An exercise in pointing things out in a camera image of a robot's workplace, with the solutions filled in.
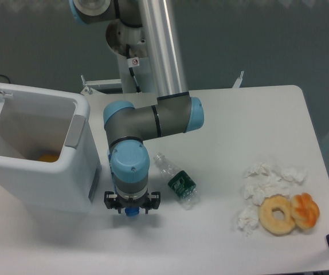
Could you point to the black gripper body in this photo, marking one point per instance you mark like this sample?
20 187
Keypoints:
132 202

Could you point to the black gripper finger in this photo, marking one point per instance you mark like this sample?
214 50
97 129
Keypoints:
112 201
152 201

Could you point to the blue label plastic bottle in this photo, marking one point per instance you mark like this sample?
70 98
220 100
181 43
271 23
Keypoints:
132 211

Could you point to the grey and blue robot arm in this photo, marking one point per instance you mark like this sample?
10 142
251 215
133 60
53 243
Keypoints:
155 101

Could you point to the green label plastic bottle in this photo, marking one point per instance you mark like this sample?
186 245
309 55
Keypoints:
178 181

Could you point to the orange item inside bin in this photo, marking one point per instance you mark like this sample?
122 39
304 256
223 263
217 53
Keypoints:
49 158

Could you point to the white trash bin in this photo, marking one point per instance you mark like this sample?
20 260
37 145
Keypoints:
37 121

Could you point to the crumpled white tissue lower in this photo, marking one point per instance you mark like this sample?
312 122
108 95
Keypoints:
248 220

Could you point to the crumpled white tissue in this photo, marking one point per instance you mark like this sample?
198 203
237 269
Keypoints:
264 180
248 220

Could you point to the crumpled white tissue upper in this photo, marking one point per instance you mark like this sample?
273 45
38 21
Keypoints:
264 180

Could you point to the orange glazed bread roll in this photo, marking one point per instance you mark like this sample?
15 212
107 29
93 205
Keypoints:
304 211

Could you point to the white metal base frame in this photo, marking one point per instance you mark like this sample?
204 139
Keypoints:
112 86

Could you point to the plain ring doughnut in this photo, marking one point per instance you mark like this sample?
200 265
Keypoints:
275 215

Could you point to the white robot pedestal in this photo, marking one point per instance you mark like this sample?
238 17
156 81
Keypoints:
129 45

